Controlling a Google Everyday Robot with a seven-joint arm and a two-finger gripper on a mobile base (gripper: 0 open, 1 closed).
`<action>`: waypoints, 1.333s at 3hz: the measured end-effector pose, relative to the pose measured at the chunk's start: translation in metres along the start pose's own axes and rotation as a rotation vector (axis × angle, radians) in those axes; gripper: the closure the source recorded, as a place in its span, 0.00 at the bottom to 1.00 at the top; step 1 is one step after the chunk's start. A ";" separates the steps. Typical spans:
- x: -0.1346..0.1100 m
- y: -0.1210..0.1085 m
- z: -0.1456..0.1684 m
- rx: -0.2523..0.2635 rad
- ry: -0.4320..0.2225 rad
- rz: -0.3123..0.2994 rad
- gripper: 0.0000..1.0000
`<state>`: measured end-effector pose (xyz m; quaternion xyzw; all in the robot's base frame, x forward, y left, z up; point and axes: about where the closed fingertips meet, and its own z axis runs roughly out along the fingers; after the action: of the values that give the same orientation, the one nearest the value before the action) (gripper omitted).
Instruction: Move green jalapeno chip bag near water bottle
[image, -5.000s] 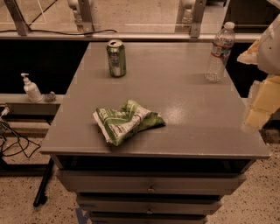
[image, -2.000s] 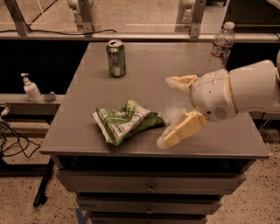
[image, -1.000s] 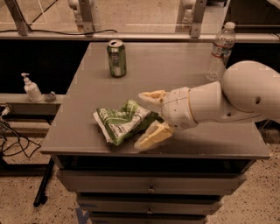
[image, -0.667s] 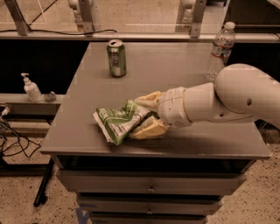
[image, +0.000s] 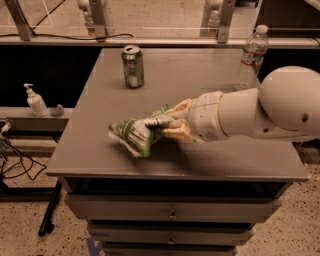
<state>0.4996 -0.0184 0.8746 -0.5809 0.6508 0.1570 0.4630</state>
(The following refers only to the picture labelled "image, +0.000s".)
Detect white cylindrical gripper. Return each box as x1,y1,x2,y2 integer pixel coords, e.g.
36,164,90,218
160,91,228,143

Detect green jalapeno chip bag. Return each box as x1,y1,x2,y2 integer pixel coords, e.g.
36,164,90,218
108,104,169,158

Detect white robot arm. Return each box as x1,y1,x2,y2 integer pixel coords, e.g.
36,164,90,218
161,66,320,142

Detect clear plastic water bottle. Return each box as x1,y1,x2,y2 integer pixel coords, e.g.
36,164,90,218
234,25,269,91

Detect white pump dispenser bottle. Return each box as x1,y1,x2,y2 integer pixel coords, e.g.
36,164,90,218
23,83,49,117

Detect grey drawer cabinet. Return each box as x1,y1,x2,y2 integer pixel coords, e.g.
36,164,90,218
47,48,308,250

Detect green soda can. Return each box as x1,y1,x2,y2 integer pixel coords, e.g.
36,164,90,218
121,45,144,89

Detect top drawer with knob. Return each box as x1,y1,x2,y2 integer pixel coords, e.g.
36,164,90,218
65,194,281,223

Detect drawer with knob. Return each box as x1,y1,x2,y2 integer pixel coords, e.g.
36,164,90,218
88,223,254,246
65,194,281,223

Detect small crumpled wrapper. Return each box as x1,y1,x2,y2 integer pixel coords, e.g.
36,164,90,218
51,104,64,117

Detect middle drawer with knob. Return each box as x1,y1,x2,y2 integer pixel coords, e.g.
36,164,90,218
88,223,254,246

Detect bottom drawer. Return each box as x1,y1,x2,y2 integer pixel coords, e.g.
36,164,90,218
103,244,237,256

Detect black metal stand leg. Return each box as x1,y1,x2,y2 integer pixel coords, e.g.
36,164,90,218
38,182,62,237

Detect right metal railing post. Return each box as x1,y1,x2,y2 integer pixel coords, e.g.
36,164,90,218
217,0,236,44

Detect metal railing post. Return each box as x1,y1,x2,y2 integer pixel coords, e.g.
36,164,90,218
217,0,236,44
89,0,107,40
4,0,34,41

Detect centre metal railing post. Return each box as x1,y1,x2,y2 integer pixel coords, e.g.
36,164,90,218
89,0,107,40

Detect black cable on ledge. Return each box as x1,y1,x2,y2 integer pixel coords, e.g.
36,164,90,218
0,32,135,42

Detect black floor cables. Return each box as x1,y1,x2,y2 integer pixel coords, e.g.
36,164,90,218
0,120,48,183

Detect left metal railing post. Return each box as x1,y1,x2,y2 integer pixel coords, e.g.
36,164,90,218
4,0,34,41

